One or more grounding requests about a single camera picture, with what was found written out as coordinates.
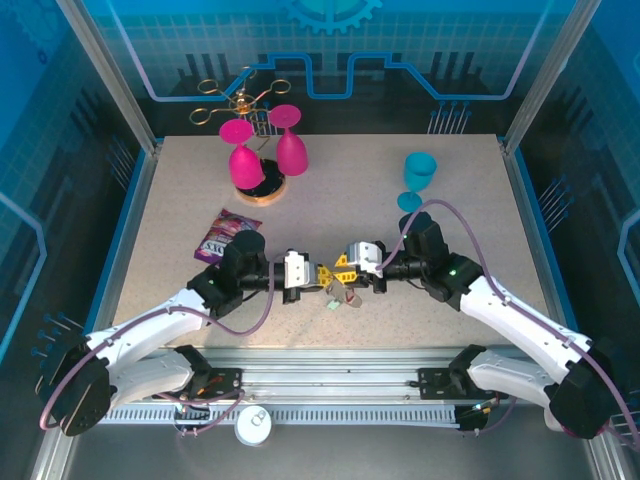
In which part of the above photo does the white round cap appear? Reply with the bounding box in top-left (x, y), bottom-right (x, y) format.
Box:
top-left (234, 405), bottom-right (274, 446)

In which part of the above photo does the purple snack packet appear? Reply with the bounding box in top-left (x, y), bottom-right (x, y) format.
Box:
top-left (193, 208), bottom-right (264, 262)

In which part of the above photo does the white slotted cable duct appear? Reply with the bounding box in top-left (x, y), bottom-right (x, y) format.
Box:
top-left (107, 403), bottom-right (459, 427)

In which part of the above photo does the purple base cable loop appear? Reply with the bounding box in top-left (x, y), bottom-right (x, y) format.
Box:
top-left (458, 394), bottom-right (522, 439)
top-left (172, 389), bottom-right (247, 439)

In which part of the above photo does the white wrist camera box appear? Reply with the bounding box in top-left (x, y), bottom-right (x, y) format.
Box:
top-left (346, 241), bottom-right (384, 274)
top-left (282, 248), bottom-right (315, 290)

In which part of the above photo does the blue-edged aluminium side rail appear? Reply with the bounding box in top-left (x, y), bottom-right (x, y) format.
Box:
top-left (502, 142), bottom-right (621, 480)
top-left (29, 142), bottom-right (164, 480)

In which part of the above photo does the blue plastic goblet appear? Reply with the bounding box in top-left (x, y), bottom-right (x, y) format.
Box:
top-left (396, 151), bottom-right (438, 212)

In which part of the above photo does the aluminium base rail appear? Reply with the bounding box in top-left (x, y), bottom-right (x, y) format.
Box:
top-left (154, 348), bottom-right (501, 402)

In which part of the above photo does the gold wire glass rack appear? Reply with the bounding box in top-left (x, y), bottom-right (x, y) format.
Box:
top-left (188, 67), bottom-right (292, 207)

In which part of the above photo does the pink plastic goblet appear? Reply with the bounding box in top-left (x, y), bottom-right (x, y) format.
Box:
top-left (218, 118), bottom-right (265, 190)
top-left (268, 103), bottom-right (310, 177)

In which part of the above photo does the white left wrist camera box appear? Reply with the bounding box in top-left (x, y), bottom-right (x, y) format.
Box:
top-left (282, 248), bottom-right (315, 290)

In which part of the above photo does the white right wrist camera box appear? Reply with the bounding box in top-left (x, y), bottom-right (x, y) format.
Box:
top-left (346, 241), bottom-right (384, 274)

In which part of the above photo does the aluminium frame post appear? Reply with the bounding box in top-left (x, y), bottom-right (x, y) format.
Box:
top-left (501, 0), bottom-right (604, 154)
top-left (55, 0), bottom-right (164, 154)

